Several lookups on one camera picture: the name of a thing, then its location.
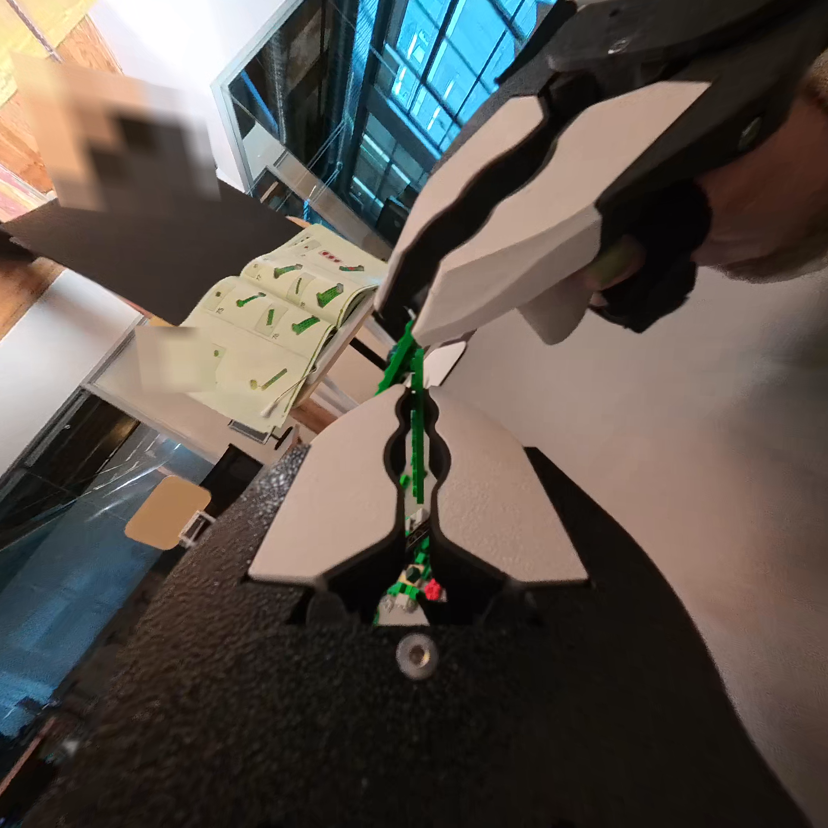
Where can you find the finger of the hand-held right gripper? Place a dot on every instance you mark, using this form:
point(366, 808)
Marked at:
point(466, 174)
point(569, 168)

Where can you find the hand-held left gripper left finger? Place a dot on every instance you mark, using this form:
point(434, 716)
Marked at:
point(323, 511)

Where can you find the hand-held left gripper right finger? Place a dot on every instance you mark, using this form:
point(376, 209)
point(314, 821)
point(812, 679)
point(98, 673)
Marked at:
point(511, 511)

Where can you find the green holed lego plate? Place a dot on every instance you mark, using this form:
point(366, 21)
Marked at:
point(419, 440)

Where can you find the person's right hand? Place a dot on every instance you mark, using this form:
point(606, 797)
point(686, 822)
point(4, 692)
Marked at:
point(763, 213)

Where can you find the open instruction booklet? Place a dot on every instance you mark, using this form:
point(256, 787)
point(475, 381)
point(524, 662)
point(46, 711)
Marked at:
point(271, 323)

